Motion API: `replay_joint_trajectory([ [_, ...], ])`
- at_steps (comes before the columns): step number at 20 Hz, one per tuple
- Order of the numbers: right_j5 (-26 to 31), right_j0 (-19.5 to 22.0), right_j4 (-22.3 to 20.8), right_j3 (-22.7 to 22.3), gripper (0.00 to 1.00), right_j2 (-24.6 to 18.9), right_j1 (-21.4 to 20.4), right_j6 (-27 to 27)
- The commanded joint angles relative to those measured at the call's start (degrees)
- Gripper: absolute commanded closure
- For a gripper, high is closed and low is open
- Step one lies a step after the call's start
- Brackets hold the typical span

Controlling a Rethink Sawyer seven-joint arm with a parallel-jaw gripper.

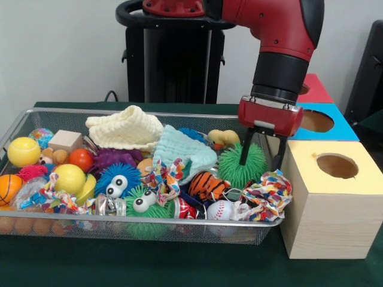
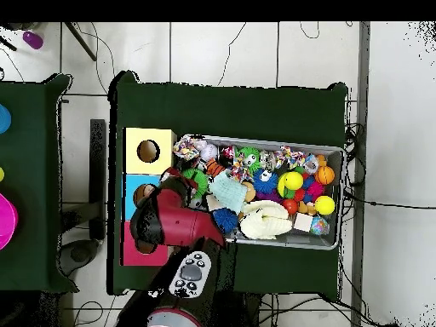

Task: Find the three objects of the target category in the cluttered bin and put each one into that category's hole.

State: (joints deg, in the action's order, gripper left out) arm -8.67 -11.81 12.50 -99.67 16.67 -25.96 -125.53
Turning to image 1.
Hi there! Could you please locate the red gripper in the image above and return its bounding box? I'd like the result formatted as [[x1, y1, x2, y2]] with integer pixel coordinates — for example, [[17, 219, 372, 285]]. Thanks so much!
[[238, 95, 305, 173]]

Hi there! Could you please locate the green spiky rubber ball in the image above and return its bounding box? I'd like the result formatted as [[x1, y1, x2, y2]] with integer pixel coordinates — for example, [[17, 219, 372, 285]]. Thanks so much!
[[217, 142, 269, 190]]

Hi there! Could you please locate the shallow clear mesh bin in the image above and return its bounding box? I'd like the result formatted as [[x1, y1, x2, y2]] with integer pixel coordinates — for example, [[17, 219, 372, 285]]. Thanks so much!
[[0, 108, 284, 246]]

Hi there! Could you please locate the wooden box with three holes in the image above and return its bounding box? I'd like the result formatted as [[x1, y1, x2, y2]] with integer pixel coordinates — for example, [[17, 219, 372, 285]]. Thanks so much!
[[266, 73, 383, 259]]

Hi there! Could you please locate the yellow duck plush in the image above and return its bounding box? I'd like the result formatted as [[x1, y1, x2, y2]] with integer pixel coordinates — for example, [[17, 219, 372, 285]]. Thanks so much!
[[208, 129, 241, 150]]

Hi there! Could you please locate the multicoloured patterned cloth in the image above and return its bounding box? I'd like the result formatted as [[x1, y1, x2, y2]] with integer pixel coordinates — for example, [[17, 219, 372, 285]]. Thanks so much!
[[233, 169, 293, 222]]

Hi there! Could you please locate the orange striped tiger plush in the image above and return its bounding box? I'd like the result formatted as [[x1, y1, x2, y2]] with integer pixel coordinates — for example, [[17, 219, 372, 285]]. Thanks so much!
[[187, 171, 232, 201]]

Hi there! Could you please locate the white toy baseball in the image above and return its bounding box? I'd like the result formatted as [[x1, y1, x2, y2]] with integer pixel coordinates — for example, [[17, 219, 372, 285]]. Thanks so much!
[[206, 199, 235, 221]]

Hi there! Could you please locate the light blue waffle cloth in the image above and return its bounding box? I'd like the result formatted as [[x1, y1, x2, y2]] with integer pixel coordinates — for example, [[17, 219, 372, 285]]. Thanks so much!
[[152, 124, 218, 186]]

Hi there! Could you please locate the dark green side table cloth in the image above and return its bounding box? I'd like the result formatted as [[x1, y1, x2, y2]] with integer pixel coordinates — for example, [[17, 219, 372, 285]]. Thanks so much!
[[357, 109, 383, 144]]

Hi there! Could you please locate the green spiky ball with eyes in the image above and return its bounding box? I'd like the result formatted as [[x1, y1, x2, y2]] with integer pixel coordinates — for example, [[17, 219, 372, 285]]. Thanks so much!
[[124, 184, 177, 240]]

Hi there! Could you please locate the cream waffle cloth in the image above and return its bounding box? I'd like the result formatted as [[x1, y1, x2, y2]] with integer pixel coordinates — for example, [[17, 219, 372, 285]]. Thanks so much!
[[85, 105, 165, 152]]

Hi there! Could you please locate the blue spiky ball with eyes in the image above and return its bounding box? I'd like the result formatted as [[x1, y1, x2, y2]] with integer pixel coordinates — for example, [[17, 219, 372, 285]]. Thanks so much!
[[95, 163, 142, 199]]

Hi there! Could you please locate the yellow tennis ball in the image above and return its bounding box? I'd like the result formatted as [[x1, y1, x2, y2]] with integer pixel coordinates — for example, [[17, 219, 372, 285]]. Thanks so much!
[[7, 136, 42, 167]]

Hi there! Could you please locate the orange toy basketball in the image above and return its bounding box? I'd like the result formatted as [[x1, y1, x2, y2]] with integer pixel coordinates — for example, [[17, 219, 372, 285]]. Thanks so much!
[[0, 174, 24, 207]]

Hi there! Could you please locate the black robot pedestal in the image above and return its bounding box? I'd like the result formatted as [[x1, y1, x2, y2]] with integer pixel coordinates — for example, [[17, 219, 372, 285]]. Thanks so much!
[[115, 0, 239, 105]]

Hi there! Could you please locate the black looped cable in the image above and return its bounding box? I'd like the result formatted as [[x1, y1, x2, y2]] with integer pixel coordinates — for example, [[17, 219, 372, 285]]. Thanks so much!
[[104, 90, 120, 104]]

